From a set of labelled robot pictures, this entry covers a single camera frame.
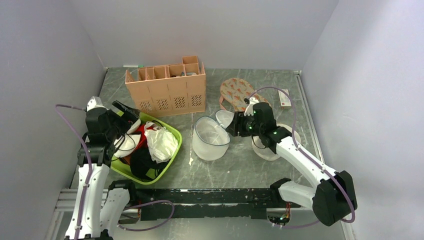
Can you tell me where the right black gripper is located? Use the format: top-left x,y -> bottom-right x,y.
225,110 -> 263,138

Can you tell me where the white round mesh laundry bag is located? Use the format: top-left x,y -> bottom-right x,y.
192,109 -> 234,161

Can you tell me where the white bra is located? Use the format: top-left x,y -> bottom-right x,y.
144,121 -> 179,163

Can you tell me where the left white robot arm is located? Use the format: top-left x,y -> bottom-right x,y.
65,96 -> 141,240

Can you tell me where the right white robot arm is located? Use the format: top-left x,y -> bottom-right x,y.
222,102 -> 358,226

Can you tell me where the orange plastic organizer box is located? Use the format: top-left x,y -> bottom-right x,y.
124,55 -> 206,117

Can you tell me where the black garment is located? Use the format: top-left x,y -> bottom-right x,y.
129,147 -> 168,182

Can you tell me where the green white marker pen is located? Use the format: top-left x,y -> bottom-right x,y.
122,64 -> 144,68

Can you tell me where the small white red box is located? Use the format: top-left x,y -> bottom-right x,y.
278,89 -> 292,109

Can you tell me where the green plastic basin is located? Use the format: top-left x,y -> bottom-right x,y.
111,112 -> 183,185

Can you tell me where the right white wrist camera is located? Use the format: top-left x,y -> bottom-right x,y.
244,97 -> 259,116

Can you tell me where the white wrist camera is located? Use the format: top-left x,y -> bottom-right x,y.
244,97 -> 259,116
85,96 -> 108,112

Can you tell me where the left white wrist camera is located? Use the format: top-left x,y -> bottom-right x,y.
85,96 -> 108,112

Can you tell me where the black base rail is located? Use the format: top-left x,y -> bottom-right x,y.
108,180 -> 299,221

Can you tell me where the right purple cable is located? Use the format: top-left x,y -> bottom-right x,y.
245,86 -> 357,230

